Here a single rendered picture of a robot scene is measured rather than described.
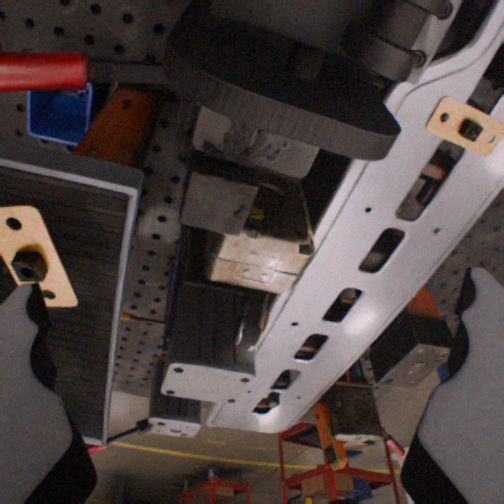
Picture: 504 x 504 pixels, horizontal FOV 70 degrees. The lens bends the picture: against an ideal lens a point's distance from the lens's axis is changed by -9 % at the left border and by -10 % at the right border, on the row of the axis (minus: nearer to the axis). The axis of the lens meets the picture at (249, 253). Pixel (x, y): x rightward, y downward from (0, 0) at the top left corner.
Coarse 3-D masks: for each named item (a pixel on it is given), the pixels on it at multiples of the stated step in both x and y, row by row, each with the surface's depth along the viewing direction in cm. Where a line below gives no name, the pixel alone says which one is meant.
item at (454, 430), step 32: (480, 288) 10; (480, 320) 9; (480, 352) 8; (448, 384) 7; (480, 384) 7; (448, 416) 6; (480, 416) 6; (416, 448) 6; (448, 448) 6; (480, 448) 6; (416, 480) 6; (448, 480) 5; (480, 480) 5
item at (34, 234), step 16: (0, 208) 20; (16, 208) 20; (32, 208) 20; (0, 224) 21; (32, 224) 21; (0, 240) 21; (16, 240) 21; (32, 240) 22; (48, 240) 22; (16, 256) 22; (32, 256) 22; (48, 256) 22; (16, 272) 22; (32, 272) 23; (48, 272) 23; (64, 272) 23; (48, 288) 24; (64, 288) 24; (48, 304) 25; (64, 304) 25
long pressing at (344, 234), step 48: (480, 48) 29; (384, 96) 33; (432, 96) 32; (432, 144) 36; (336, 192) 39; (384, 192) 40; (480, 192) 40; (336, 240) 44; (432, 240) 44; (336, 288) 49; (384, 288) 50; (288, 336) 56; (336, 336) 57
